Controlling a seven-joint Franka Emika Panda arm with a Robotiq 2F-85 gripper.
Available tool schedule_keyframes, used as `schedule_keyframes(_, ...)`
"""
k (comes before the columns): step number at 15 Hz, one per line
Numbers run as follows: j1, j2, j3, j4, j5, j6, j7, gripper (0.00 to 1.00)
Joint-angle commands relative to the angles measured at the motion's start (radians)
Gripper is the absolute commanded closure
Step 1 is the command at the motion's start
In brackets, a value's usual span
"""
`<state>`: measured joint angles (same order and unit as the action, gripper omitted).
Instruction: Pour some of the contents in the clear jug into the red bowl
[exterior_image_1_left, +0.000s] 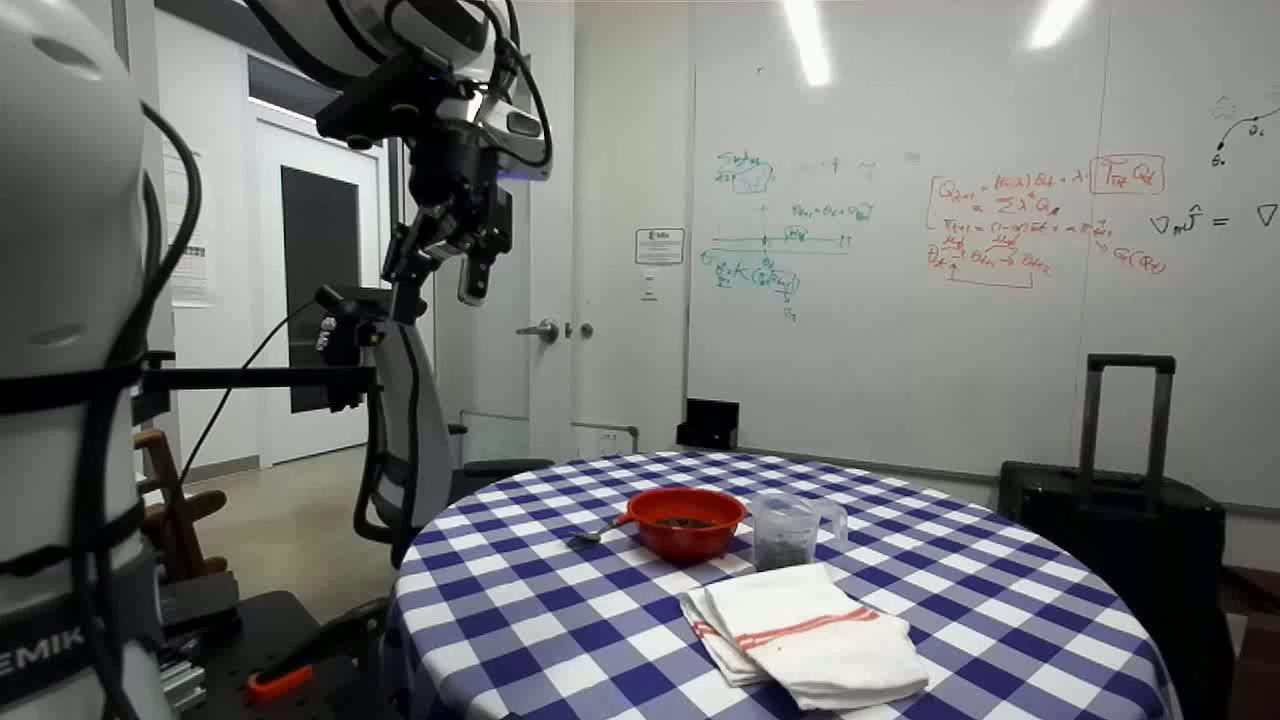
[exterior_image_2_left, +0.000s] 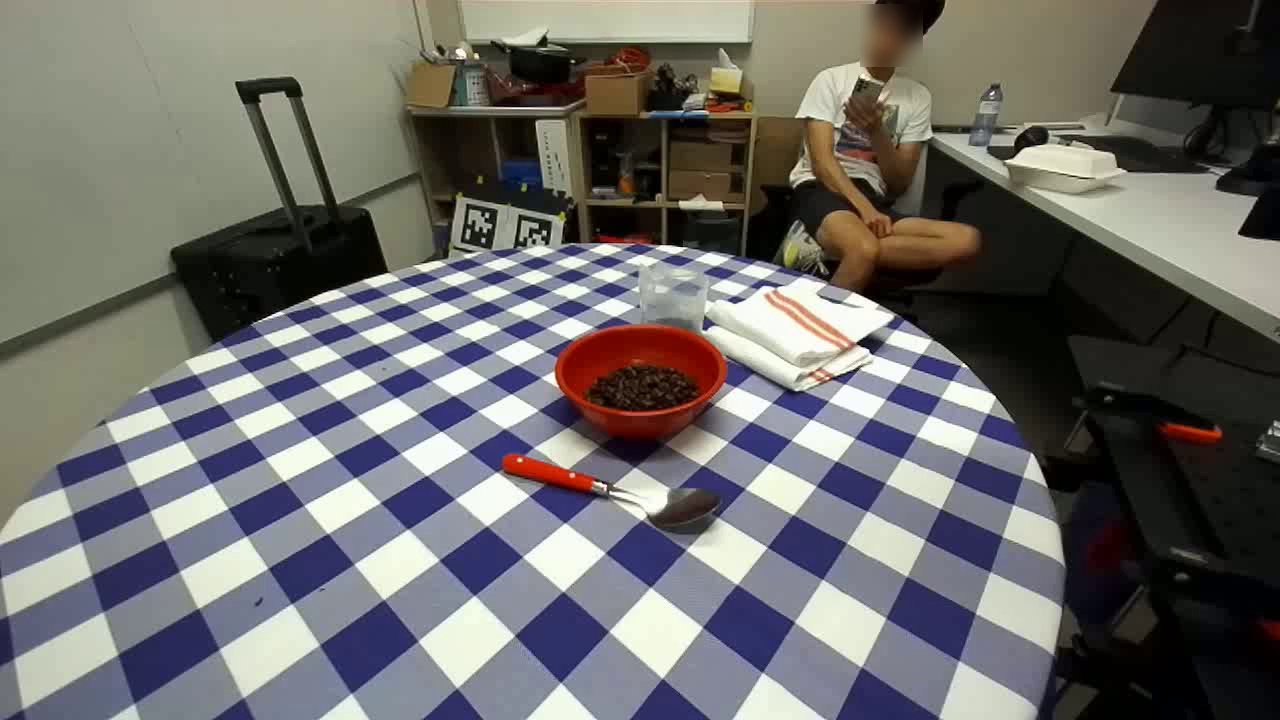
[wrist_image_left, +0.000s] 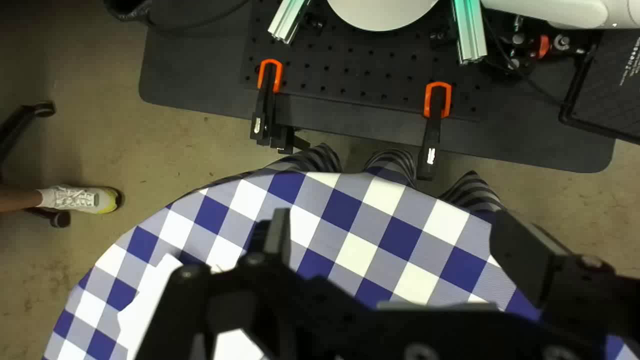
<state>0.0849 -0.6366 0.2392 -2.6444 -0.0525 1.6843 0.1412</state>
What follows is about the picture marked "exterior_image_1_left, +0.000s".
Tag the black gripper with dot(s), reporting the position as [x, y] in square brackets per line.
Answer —
[463, 192]

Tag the clear plastic measuring jug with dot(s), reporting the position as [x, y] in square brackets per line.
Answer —
[784, 525]

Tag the red bowl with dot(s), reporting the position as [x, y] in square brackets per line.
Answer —
[684, 520]

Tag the white door with dark window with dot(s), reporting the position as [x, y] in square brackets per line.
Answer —
[319, 280]

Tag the grey office chair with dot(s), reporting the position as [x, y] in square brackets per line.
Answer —
[410, 441]

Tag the small black box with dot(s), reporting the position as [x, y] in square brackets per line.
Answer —
[709, 427]

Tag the wooden stand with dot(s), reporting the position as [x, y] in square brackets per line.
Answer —
[175, 515]

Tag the blue white checkered tablecloth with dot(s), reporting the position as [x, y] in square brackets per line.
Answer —
[562, 626]

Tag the black robot mounting stand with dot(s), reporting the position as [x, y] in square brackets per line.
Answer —
[280, 634]

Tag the white towel with red stripe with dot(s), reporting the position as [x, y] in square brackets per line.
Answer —
[814, 641]

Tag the black camera on stand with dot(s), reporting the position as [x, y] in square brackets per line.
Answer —
[346, 327]

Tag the paper sign on wall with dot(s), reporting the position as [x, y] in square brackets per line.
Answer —
[656, 246]

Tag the black horizontal mount bar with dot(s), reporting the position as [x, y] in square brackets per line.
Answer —
[241, 378]

